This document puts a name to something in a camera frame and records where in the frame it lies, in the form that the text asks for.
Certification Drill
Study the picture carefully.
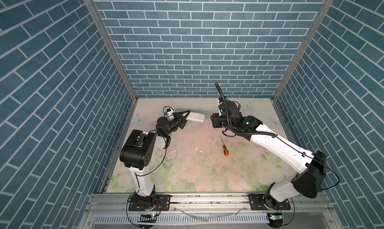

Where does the black corrugated cable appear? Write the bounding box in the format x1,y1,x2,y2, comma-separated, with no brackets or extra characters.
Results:
214,82,277,137

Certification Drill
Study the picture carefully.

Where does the right controller board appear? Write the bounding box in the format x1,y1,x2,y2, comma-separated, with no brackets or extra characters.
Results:
267,213,284,229

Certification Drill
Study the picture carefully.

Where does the aluminium front rail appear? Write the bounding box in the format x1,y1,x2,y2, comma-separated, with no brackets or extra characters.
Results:
86,192,334,214

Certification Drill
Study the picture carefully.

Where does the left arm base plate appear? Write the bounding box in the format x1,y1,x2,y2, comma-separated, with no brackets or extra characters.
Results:
128,195,171,212

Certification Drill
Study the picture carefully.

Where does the grey white remote control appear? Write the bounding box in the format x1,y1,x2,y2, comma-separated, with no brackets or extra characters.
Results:
187,112,206,123

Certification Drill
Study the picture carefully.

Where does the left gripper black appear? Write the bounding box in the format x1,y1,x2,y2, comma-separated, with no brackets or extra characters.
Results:
164,111,190,137

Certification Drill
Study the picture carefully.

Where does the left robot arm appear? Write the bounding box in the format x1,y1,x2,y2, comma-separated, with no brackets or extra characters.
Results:
119,110,191,200

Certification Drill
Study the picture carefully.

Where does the orange black screwdriver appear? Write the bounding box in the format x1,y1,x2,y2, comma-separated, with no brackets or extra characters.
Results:
221,137,229,157

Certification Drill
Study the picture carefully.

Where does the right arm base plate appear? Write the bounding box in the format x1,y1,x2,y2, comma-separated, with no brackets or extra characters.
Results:
248,194,291,211

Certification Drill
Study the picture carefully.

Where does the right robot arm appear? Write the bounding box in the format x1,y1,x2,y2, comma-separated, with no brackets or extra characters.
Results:
211,113,326,210

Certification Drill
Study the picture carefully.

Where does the controller board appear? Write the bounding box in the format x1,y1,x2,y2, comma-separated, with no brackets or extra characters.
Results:
138,214,158,229
267,213,284,229

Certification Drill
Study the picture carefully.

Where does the left controller board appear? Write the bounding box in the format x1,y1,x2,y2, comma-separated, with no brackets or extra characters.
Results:
138,214,158,229

